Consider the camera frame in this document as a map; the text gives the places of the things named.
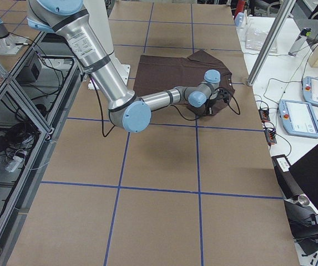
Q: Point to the near blue teach pendant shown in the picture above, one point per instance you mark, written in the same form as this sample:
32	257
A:
298	118

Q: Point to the aluminium frame post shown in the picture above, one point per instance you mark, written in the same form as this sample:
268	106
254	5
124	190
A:
274	31

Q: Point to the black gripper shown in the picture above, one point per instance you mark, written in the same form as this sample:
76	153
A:
210	106

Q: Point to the red cylinder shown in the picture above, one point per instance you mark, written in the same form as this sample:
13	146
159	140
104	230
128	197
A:
240	6

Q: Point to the brown t-shirt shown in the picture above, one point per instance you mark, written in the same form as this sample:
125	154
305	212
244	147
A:
156	74

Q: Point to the brown paper table cover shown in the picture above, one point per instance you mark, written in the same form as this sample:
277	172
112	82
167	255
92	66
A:
181	192

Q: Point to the orange black circuit board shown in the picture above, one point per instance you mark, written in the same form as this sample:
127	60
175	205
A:
264	114

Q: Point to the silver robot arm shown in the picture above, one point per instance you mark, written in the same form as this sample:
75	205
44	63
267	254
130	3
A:
70	20

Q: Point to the clear plastic bag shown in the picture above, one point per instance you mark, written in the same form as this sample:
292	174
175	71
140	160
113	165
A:
255	38

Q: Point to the aluminium frame rail structure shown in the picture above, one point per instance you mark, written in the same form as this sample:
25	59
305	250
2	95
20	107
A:
39	78

